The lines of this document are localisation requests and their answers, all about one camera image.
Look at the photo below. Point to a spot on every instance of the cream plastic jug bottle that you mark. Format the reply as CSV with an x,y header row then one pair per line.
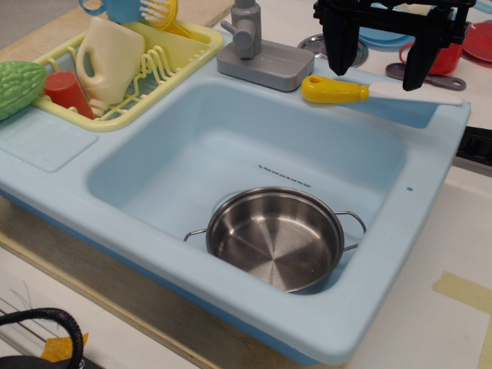
x,y
108,59

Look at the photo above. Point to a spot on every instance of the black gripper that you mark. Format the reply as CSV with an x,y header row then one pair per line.
x,y
444,22

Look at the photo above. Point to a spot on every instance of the red toy plate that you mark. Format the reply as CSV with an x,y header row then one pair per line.
x,y
478,41

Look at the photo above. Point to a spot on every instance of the yellow dish rack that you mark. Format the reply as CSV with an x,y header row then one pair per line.
x,y
167,61

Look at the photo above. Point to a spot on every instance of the green bitter gourd toy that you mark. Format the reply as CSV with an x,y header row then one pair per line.
x,y
21,83

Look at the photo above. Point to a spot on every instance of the black object at right edge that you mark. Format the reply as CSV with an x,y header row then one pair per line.
x,y
476,145

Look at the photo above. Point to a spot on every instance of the yellow dish brush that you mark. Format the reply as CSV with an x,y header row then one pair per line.
x,y
162,14

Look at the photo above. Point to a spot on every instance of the stainless steel pot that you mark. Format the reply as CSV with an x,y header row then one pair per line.
x,y
282,236

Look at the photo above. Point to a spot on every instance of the red plastic cup in rack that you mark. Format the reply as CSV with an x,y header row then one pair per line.
x,y
63,88

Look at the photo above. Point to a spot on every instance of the grey toy faucet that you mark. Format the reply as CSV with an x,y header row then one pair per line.
x,y
251,58

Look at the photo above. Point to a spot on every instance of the blue cup in rack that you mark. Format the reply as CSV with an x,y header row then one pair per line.
x,y
120,11

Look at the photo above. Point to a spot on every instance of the steel pot lid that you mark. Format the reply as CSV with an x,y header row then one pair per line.
x,y
315,44

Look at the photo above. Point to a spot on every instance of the blue toy plate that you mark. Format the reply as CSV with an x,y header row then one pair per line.
x,y
383,39

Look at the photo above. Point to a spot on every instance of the yellow handled white toy knife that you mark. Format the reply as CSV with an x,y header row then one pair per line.
x,y
321,90

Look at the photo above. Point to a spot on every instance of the grey toy spoon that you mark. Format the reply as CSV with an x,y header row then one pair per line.
x,y
396,71

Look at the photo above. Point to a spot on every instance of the beige masking tape strip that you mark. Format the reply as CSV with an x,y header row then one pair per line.
x,y
465,291

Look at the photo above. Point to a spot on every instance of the red toy cup with handle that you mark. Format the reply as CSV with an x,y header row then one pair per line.
x,y
445,63

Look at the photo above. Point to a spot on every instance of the orange tape piece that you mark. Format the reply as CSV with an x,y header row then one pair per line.
x,y
57,350

